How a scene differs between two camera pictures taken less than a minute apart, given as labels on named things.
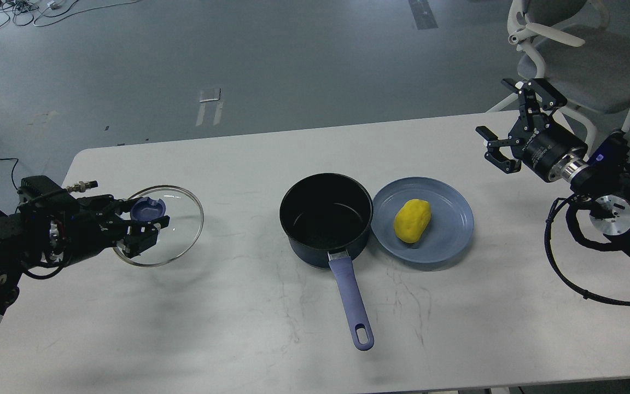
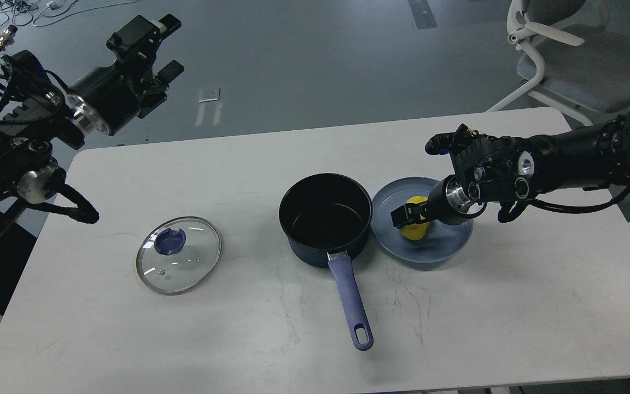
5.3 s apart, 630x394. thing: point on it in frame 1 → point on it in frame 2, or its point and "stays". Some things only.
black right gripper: x=544 y=145 → x=450 y=202
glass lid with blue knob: x=185 y=226 → x=178 y=254
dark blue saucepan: x=331 y=213 stays
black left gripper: x=82 y=226 → x=109 y=98
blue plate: x=450 y=229 stays
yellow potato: x=412 y=219 stays
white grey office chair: x=592 y=68 stays
